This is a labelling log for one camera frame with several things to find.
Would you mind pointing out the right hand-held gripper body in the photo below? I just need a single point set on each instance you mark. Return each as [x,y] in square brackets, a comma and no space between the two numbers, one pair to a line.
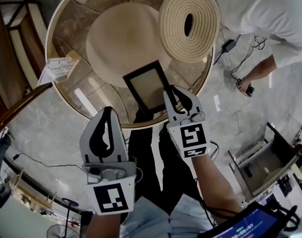
[190,137]

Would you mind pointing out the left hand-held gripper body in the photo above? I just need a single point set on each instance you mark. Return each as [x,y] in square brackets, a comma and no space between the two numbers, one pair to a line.
[111,172]

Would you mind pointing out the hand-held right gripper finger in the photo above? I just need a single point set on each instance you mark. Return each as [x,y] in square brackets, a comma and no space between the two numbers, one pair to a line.
[191,101]
[168,105]

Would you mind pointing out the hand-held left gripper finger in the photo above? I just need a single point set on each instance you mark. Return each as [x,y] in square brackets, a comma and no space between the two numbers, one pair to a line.
[118,137]
[86,142]

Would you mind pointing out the dark picture frame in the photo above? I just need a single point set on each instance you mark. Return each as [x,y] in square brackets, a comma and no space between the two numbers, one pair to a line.
[147,85]

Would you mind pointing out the person's left forearm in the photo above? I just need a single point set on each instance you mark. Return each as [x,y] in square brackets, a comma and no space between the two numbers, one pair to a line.
[104,227]

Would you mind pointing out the person's right forearm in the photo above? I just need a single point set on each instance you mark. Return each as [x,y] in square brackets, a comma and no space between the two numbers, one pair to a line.
[211,182]

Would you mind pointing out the person's black trousers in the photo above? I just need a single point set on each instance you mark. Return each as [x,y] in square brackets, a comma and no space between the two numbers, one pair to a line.
[151,162]

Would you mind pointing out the black round base stand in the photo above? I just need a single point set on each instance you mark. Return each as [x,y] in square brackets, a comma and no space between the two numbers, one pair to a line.
[69,203]

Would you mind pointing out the small black handheld device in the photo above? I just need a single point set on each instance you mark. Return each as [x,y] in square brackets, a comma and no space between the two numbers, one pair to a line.
[250,90]

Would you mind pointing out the person's light blue shirt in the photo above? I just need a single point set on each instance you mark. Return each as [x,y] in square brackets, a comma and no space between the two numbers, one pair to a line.
[151,219]

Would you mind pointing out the black power adapter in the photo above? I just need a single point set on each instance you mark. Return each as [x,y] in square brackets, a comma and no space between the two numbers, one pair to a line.
[229,45]

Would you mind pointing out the open grey cabinet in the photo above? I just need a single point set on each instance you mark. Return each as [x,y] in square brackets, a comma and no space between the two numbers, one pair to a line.
[260,162]

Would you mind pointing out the floor fan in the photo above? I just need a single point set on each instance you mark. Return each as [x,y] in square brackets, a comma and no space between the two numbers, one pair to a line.
[60,232]

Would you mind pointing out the white paper leaflet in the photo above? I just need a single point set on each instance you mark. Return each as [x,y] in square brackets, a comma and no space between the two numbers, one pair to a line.
[57,68]

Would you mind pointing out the beige domed table base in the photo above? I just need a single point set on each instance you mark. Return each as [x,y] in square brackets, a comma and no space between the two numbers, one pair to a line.
[116,41]

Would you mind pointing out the black tablet screen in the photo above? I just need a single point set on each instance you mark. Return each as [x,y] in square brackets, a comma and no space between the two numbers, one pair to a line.
[250,222]

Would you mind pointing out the round glass table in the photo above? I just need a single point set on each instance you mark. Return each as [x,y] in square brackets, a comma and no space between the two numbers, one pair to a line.
[66,28]

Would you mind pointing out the wooden cane chair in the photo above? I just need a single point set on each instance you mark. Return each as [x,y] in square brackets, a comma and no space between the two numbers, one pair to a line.
[19,46]

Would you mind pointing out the curved golden rail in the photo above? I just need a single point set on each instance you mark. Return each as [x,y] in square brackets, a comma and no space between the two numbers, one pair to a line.
[19,105]

